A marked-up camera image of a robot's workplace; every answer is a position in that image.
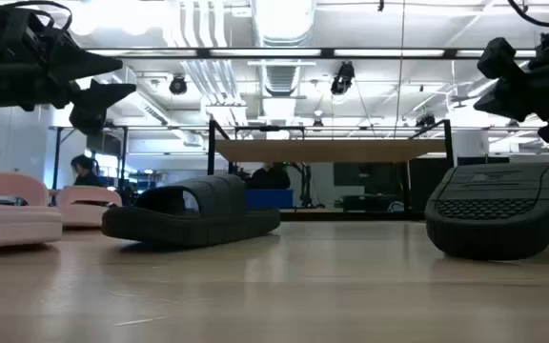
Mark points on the silver ventilation duct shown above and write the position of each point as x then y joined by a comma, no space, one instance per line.
279,78

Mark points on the black case with white logo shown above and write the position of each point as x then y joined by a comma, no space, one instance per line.
365,202

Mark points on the blue storage bin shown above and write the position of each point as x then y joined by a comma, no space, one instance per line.
270,198

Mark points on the person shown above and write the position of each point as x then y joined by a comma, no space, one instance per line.
270,178
86,176

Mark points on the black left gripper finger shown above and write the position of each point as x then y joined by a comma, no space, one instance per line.
91,109
88,64

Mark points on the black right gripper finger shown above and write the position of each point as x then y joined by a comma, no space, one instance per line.
498,59
508,107

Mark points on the background black robot arm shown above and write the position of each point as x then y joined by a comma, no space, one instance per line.
305,190

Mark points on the black shelf with wooden board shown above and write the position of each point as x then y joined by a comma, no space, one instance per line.
322,150

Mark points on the black ceiling spotlight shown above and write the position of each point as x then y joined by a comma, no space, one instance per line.
426,120
177,86
342,78

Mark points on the black slide sandal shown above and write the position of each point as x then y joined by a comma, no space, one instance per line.
494,228
193,228

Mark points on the black overhead frame bar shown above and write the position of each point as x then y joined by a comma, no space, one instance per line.
203,53

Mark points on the black background table frame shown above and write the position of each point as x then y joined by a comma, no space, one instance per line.
56,157

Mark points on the pink slide sandal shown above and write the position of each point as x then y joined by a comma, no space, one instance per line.
88,214
12,224

